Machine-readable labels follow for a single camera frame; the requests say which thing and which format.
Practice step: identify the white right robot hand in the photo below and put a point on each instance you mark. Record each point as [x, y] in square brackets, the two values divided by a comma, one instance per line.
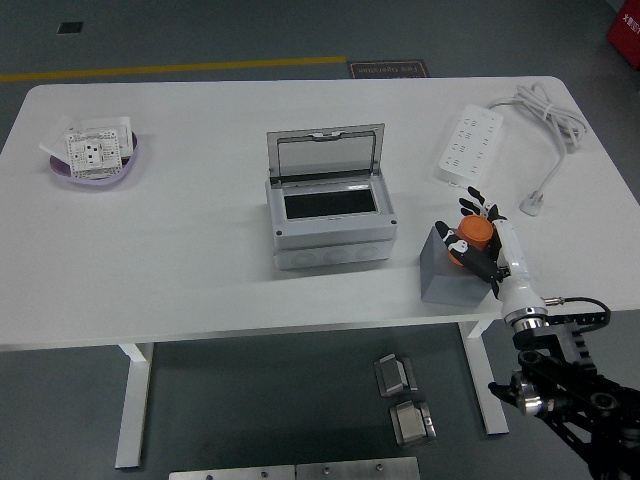
[515, 280]

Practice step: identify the orange cylinder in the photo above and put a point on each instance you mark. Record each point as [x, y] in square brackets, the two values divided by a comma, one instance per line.
[475, 230]

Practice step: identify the grey electrical enclosure box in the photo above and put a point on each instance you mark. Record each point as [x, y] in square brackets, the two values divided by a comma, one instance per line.
[330, 235]

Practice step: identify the transparent hinged box flap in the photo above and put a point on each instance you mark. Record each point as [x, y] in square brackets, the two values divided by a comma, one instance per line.
[325, 155]

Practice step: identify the grey cube with round hole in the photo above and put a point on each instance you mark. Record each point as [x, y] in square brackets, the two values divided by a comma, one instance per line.
[445, 285]

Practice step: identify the red box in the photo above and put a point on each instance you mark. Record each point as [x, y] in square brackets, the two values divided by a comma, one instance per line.
[625, 35]

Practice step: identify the white table leg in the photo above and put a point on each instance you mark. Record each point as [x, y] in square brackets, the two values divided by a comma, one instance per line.
[132, 400]
[487, 390]

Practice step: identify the silver metal block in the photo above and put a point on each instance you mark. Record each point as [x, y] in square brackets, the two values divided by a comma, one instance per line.
[392, 375]
[410, 425]

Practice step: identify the dark floor sign with lettering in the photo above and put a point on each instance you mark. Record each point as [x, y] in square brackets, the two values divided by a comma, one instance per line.
[387, 70]

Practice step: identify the purple shallow bowl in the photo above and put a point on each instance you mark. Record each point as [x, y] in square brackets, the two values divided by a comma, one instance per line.
[100, 182]

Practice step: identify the white socket panel with holes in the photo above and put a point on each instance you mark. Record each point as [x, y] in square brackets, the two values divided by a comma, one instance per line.
[92, 150]

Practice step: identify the small white plastic plate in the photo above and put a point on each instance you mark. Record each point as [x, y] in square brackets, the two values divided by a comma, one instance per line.
[52, 140]

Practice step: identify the dark square floor outlet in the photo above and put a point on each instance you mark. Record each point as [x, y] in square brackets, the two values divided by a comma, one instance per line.
[69, 27]

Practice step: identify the grey metal base plate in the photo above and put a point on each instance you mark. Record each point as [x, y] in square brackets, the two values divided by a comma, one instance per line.
[355, 470]
[230, 474]

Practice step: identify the white blank switch panel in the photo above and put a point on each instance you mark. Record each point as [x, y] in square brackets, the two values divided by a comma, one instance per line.
[107, 123]

